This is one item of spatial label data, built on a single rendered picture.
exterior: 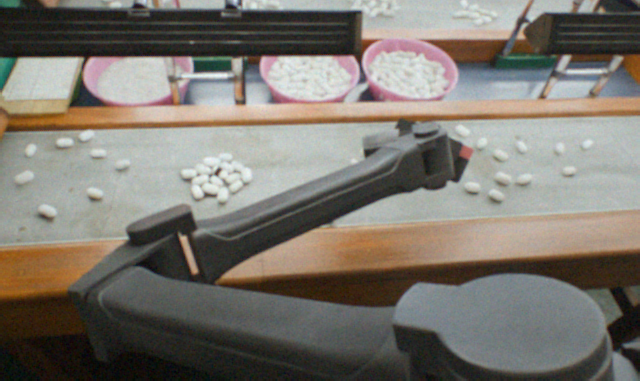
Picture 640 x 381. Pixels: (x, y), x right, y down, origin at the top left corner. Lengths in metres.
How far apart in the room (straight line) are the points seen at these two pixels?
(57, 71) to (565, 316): 1.24
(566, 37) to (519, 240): 0.41
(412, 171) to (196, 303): 0.35
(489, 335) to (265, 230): 0.34
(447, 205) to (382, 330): 0.81
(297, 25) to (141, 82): 0.59
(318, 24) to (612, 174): 0.83
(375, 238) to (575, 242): 0.42
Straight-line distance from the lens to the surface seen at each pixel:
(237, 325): 0.34
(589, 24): 1.07
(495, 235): 1.04
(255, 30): 0.85
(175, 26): 0.86
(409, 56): 1.45
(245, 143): 1.12
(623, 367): 0.28
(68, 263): 0.98
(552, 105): 1.41
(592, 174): 1.31
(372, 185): 0.59
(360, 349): 0.28
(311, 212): 0.55
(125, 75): 1.35
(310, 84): 1.28
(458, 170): 0.85
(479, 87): 1.52
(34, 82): 1.33
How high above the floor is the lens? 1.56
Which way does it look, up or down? 50 degrees down
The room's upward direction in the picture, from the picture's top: 8 degrees clockwise
